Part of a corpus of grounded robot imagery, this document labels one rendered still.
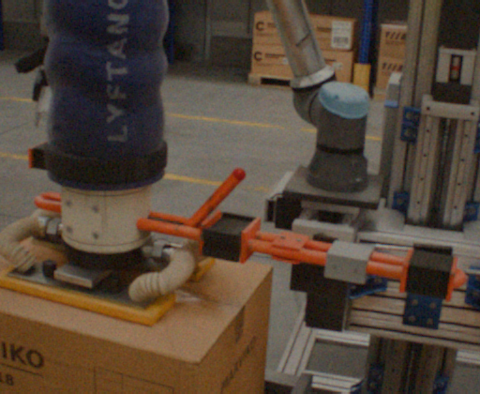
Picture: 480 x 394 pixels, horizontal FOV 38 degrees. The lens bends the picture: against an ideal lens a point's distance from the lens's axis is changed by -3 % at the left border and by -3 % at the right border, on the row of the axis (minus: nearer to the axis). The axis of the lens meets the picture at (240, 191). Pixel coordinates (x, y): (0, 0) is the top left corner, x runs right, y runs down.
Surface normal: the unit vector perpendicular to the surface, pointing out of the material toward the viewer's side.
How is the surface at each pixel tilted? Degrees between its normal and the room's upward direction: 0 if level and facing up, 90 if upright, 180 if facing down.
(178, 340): 0
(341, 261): 90
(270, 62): 91
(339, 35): 90
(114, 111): 74
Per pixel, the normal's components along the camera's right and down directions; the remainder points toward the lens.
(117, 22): 0.46, 0.36
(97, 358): -0.33, 0.29
